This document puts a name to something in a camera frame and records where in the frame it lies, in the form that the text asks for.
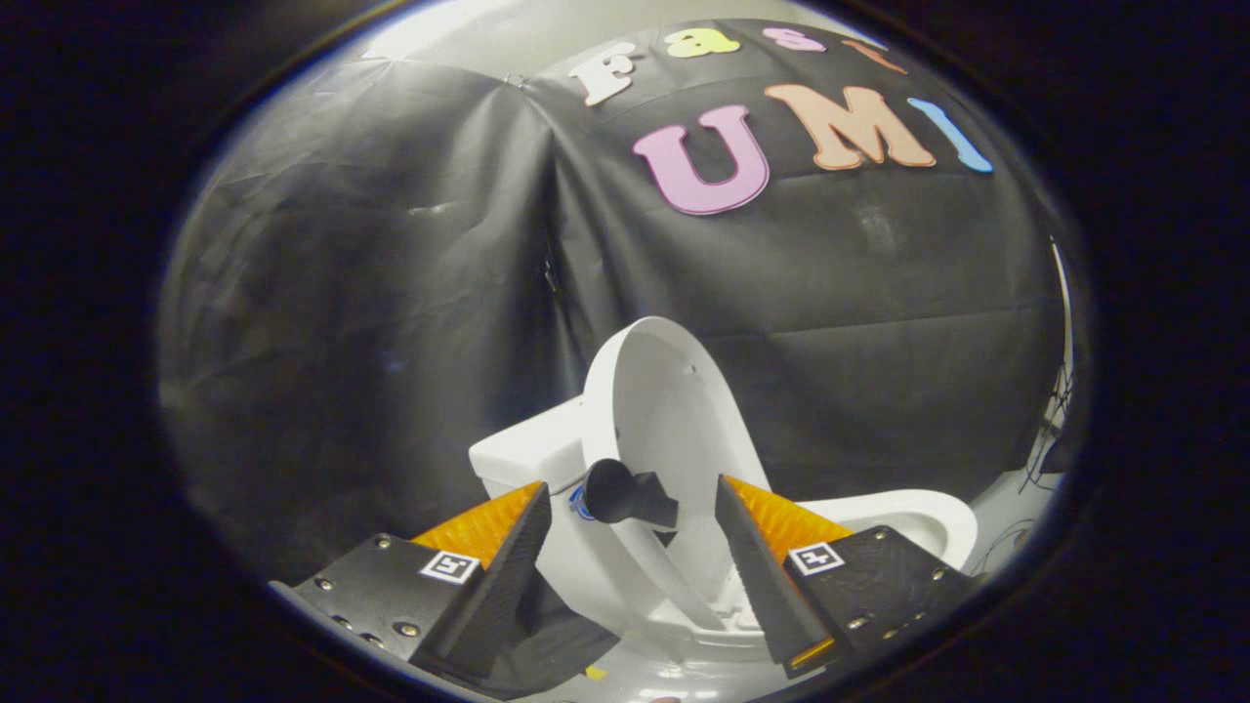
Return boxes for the black floor cable tangle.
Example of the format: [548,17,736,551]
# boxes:
[967,371,1075,577]

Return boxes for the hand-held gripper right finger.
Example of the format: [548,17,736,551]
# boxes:
[713,475,979,681]

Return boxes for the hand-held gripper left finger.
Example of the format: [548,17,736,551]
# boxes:
[269,480,554,682]

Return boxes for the black lid knob handle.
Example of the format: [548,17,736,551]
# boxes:
[583,459,680,533]

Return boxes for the black backdrop cloth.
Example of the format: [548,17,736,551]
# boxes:
[156,18,1075,699]

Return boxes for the white toilet lid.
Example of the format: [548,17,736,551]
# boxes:
[581,315,772,626]

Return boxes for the white toilet with tank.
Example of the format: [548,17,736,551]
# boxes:
[469,395,978,675]

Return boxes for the white toilet seat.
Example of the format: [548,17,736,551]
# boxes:
[781,488,978,572]

